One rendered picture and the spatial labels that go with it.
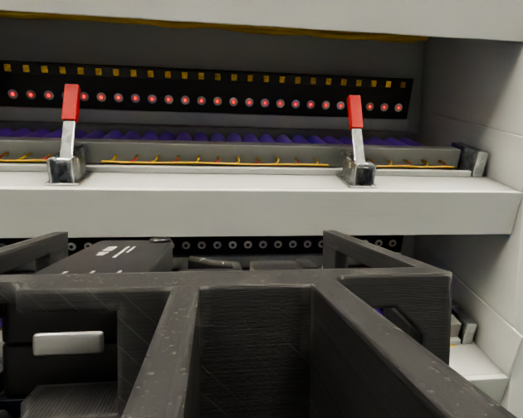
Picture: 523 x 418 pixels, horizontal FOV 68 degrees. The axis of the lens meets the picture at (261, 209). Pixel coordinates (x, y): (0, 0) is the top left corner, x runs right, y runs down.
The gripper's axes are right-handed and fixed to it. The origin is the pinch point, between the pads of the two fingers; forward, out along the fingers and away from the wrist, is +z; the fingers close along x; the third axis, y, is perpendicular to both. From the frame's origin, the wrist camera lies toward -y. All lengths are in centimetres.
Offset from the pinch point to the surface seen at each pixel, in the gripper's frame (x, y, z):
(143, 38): 8.7, 27.4, 35.0
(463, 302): -29.9, -5.3, 23.6
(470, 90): -30.2, 19.7, 24.3
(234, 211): -2.3, 6.0, 16.3
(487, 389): -28.1, -12.2, 16.7
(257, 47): -6.4, 27.1, 35.0
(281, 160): -7.6, 11.1, 22.6
